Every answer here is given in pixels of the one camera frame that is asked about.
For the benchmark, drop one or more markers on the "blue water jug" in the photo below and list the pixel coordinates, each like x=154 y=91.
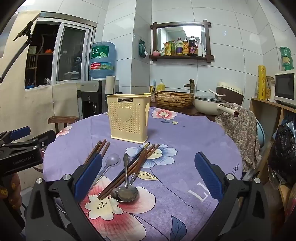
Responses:
x=101 y=58

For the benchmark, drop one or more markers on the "all-metal spoon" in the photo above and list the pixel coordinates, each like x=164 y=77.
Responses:
x=126 y=166

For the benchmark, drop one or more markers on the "beige cardboard panel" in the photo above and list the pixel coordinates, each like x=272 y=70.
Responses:
x=27 y=106

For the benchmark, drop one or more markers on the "wooden spoon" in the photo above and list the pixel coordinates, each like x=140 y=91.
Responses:
x=128 y=193

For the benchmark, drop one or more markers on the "grey water dispenser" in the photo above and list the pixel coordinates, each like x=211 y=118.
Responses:
x=91 y=99

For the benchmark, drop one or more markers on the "black plastic bag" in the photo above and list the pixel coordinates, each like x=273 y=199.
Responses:
x=283 y=150

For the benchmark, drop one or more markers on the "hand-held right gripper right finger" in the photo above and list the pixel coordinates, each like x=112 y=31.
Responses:
x=208 y=177

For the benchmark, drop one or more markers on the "wooden shelf unit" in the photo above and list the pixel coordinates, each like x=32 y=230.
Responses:
x=266 y=111

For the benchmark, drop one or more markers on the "yellow refill pouch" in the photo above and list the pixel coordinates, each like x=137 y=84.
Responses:
x=167 y=47

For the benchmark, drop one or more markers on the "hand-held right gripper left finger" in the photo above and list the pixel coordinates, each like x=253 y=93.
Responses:
x=89 y=177

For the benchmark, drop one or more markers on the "blue and yellow brushes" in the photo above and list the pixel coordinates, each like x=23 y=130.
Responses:
x=152 y=88

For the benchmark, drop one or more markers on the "jar of beans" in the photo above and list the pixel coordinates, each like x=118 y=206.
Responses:
x=269 y=90

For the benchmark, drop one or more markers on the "cream plastic utensil holder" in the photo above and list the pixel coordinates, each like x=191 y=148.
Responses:
x=136 y=129

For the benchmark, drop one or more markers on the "dark soy sauce bottle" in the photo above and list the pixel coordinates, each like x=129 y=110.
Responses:
x=192 y=47

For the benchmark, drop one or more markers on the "person's left hand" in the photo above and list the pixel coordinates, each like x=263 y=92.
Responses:
x=15 y=183

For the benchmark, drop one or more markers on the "dark gold-banded chopstick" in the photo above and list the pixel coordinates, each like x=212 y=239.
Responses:
x=145 y=146

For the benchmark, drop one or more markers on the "translucent plastic spoon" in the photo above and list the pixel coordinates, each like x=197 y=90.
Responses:
x=112 y=160

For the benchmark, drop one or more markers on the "orange-label brown bottle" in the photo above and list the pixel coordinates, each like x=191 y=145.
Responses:
x=185 y=47

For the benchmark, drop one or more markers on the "floral cloth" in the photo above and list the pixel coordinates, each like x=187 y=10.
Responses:
x=240 y=129

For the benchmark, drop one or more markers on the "purple floral tablecloth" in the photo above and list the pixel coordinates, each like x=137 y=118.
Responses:
x=185 y=143

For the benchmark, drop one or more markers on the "white microwave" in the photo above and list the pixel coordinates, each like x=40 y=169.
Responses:
x=285 y=87

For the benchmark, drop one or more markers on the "sliding window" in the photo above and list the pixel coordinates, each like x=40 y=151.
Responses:
x=69 y=53

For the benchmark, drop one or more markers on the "cream pan with glass lid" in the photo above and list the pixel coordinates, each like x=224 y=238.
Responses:
x=208 y=105

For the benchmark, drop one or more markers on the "purple-label bottle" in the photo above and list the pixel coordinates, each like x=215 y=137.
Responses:
x=179 y=47

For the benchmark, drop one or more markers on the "white squeeze bottle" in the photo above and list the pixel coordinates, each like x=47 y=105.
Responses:
x=200 y=49

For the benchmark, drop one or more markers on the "bronze faucet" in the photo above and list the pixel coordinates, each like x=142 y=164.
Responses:
x=191 y=85

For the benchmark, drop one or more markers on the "beige paper roll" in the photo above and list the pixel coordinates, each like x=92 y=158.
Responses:
x=110 y=84

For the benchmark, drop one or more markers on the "white rice paddle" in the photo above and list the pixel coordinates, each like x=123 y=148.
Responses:
x=216 y=93

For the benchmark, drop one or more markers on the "yellow dish soap bottle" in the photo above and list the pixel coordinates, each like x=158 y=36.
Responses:
x=161 y=86

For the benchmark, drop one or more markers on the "brown woven sink basin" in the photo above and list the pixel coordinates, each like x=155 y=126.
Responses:
x=173 y=99

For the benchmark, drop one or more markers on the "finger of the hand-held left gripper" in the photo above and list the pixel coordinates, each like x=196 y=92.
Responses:
x=45 y=138
x=22 y=132

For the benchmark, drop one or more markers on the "white brown rice cooker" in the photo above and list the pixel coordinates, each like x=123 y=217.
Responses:
x=233 y=91

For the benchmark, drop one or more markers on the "blue plastic basin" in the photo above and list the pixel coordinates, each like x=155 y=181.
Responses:
x=260 y=134

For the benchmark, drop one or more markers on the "white green pouch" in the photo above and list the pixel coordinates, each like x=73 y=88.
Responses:
x=163 y=51

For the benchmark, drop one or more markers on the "dark wooden chair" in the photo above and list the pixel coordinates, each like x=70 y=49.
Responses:
x=62 y=120

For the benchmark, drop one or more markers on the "yellow roll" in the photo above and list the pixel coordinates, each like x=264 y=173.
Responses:
x=262 y=83

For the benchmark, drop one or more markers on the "wood-framed mirror shelf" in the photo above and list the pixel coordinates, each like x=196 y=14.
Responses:
x=208 y=39

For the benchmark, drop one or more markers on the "green hanging packet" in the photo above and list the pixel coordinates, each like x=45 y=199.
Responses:
x=143 y=48

